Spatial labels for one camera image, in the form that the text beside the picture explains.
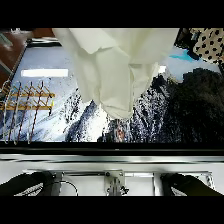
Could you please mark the polka dot garment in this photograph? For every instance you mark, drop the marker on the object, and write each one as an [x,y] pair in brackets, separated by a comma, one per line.
[211,41]

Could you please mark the white shirt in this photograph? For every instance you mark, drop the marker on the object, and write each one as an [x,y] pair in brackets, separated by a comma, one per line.
[116,66]

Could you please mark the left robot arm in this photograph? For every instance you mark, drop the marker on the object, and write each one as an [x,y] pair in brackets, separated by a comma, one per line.
[23,185]

